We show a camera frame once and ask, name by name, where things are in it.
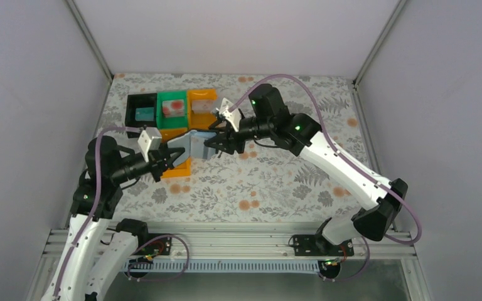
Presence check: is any teal card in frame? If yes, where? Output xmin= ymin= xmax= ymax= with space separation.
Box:
xmin=135 ymin=107 xmax=155 ymax=122

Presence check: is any aluminium rail frame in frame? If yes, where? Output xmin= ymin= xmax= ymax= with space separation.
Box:
xmin=42 ymin=222 xmax=417 ymax=260

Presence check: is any purple cable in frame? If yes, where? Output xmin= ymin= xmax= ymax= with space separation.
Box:
xmin=228 ymin=73 xmax=422 ymax=246
xmin=51 ymin=125 xmax=142 ymax=301

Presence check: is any red patterned card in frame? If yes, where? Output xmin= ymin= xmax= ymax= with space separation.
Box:
xmin=161 ymin=99 xmax=186 ymax=118

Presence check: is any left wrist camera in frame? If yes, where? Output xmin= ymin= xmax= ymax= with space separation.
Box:
xmin=137 ymin=127 xmax=162 ymax=162

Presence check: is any pale card in orange bin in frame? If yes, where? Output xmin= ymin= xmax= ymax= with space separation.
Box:
xmin=191 ymin=99 xmax=215 ymax=114

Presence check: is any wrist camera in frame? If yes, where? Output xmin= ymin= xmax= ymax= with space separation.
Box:
xmin=211 ymin=97 xmax=243 ymax=132
xmin=137 ymin=127 xmax=162 ymax=162

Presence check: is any green storage bin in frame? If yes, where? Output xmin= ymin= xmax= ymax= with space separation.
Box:
xmin=156 ymin=90 xmax=188 ymax=129

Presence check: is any far orange storage bin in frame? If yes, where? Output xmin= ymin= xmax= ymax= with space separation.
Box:
xmin=187 ymin=88 xmax=218 ymax=130

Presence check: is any black storage bin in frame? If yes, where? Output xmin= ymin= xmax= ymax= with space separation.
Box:
xmin=124 ymin=93 xmax=158 ymax=128

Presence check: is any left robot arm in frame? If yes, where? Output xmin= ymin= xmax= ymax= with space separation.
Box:
xmin=41 ymin=130 xmax=186 ymax=300

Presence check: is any near orange storage bin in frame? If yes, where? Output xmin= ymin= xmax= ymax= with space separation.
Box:
xmin=159 ymin=128 xmax=191 ymax=179

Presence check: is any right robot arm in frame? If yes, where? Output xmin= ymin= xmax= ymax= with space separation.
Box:
xmin=204 ymin=83 xmax=407 ymax=245

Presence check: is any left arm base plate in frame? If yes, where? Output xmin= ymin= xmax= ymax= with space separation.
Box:
xmin=131 ymin=233 xmax=173 ymax=257

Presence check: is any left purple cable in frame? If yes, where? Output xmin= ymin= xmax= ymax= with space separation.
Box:
xmin=51 ymin=125 xmax=142 ymax=301

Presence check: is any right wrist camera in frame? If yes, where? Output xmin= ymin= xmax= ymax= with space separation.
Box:
xmin=211 ymin=97 xmax=243 ymax=132

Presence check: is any orange storage bin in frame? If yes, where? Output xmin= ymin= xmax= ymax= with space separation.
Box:
xmin=159 ymin=128 xmax=191 ymax=179
xmin=187 ymin=88 xmax=218 ymax=130

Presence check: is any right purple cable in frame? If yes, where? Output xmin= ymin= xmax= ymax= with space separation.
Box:
xmin=228 ymin=73 xmax=422 ymax=246

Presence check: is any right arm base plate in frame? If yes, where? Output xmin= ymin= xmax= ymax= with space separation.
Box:
xmin=287 ymin=235 xmax=355 ymax=257

